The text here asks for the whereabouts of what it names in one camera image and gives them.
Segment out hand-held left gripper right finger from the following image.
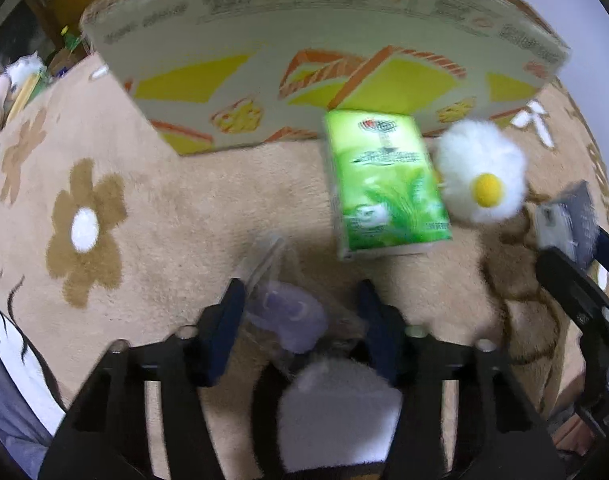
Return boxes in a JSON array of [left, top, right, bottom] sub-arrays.
[[357, 279, 568, 480]]

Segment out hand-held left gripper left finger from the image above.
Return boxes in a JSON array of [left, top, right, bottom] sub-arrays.
[[38, 278, 247, 480]]

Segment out dark grey pouch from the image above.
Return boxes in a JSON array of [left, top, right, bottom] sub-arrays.
[[534, 179, 601, 267]]

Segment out clear-packaged purple item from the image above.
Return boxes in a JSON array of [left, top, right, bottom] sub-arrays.
[[243, 238, 366, 364]]

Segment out printed cardboard box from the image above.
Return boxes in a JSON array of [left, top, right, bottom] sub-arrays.
[[78, 0, 571, 157]]

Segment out black white furry plush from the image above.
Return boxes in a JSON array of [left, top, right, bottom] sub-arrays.
[[251, 354, 406, 480], [0, 306, 68, 430]]

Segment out green tissue pack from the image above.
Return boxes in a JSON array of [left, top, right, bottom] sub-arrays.
[[323, 108, 454, 262]]

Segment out white fluffy flower plush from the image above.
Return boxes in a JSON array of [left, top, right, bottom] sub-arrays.
[[433, 118, 529, 226]]

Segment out green yellow plastic container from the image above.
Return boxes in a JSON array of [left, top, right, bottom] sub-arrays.
[[4, 67, 51, 124]]

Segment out green plastic bottle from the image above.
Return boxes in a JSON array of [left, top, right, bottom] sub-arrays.
[[59, 25, 86, 55]]

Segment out white-haired plush doll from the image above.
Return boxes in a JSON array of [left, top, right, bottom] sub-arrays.
[[0, 52, 41, 147]]

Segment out wooden wardrobe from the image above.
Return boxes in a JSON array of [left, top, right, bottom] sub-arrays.
[[0, 0, 131, 62]]

